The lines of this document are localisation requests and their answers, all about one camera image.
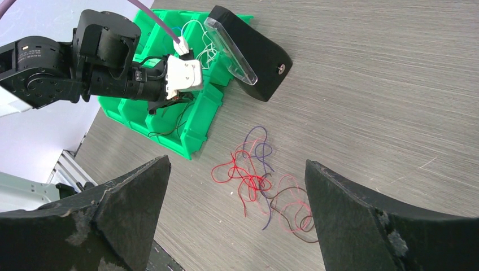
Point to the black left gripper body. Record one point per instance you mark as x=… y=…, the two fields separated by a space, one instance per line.
x=162 y=102

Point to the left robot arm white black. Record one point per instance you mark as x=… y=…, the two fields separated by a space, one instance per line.
x=37 y=71

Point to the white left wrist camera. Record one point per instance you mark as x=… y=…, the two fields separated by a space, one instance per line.
x=184 y=72

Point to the black metronome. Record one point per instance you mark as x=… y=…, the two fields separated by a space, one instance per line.
x=259 y=64

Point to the green bin back left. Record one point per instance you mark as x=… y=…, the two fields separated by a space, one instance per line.
x=144 y=22

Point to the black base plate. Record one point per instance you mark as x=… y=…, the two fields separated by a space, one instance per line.
x=160 y=259

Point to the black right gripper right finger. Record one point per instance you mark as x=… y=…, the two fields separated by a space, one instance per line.
x=361 y=229

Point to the green bin back right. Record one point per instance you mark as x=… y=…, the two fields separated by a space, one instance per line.
x=214 y=62

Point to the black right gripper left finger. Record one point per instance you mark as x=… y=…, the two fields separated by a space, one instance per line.
x=107 y=227

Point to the aluminium rail front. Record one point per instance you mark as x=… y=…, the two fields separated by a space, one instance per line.
x=68 y=172

